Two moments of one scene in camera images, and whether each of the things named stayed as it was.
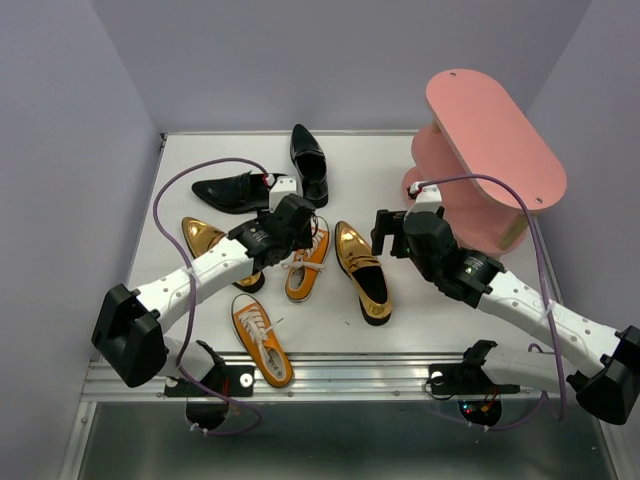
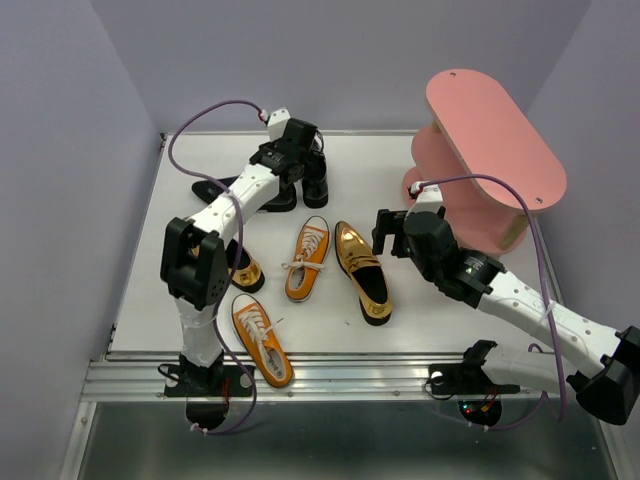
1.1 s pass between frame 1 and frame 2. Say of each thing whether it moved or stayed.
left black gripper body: moved
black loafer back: stayed
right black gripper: stayed
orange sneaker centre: stayed
